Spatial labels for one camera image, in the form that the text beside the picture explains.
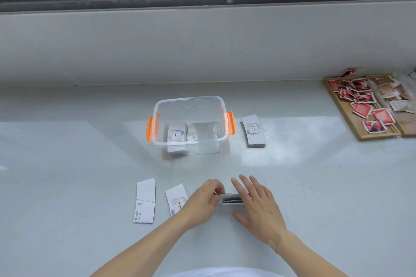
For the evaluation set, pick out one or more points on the person's right hand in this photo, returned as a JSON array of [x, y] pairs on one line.
[[261, 213]]

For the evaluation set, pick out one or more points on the person's left hand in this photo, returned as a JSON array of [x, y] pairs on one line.
[[201, 203]]

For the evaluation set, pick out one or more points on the person's right thumb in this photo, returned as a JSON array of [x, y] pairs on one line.
[[240, 218]]

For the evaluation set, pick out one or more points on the person's right middle finger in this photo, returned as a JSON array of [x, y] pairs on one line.
[[249, 186]]

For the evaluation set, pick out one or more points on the person's left fingers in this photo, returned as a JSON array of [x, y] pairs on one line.
[[215, 187]]

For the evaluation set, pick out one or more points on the stack of paper sleeves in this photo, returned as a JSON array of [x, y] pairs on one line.
[[231, 199]]

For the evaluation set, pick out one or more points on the person's left forearm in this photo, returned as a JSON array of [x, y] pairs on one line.
[[146, 247]]

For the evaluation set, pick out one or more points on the person's right forearm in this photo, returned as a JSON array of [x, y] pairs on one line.
[[307, 257]]

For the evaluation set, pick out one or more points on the single printed white paper sleeve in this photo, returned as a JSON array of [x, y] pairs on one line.
[[175, 197]]

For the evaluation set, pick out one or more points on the loose stack of printed sleeves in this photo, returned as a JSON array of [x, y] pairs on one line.
[[253, 131]]

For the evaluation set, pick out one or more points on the person's white shirt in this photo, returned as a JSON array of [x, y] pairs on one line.
[[227, 272]]

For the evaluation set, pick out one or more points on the paper sleeves inside clear box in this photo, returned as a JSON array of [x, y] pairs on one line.
[[176, 135]]

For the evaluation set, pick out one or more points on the unfolded blank white paper sleeve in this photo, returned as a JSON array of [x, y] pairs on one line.
[[145, 200]]

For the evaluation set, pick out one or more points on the wooden tray with red packets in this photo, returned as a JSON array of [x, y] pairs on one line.
[[349, 114]]

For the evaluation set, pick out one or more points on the pile of red packets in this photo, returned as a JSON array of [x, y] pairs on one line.
[[362, 109]]

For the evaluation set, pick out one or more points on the stray red sachet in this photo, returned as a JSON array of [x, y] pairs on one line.
[[348, 73]]

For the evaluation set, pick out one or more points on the pile of brown packets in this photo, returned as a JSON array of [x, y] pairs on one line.
[[391, 93]]

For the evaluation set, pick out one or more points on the wooden tray with brown packets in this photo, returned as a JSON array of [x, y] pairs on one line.
[[408, 122]]

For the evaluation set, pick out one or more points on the clear plastic bag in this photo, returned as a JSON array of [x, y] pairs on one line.
[[408, 78]]

